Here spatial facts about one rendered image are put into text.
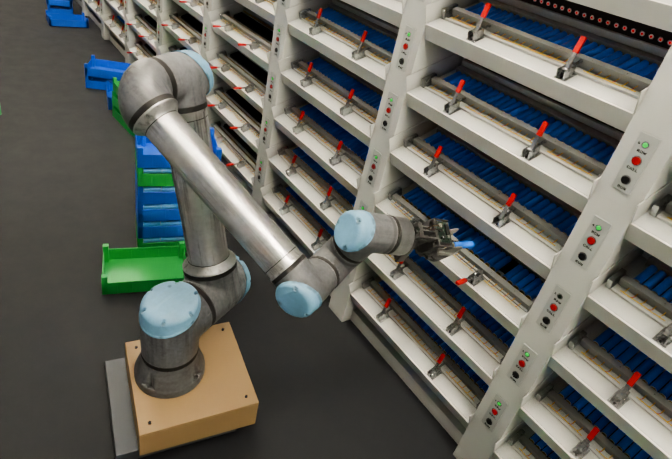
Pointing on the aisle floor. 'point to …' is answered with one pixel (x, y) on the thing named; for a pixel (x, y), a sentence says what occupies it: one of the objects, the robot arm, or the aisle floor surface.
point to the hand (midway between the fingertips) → (452, 245)
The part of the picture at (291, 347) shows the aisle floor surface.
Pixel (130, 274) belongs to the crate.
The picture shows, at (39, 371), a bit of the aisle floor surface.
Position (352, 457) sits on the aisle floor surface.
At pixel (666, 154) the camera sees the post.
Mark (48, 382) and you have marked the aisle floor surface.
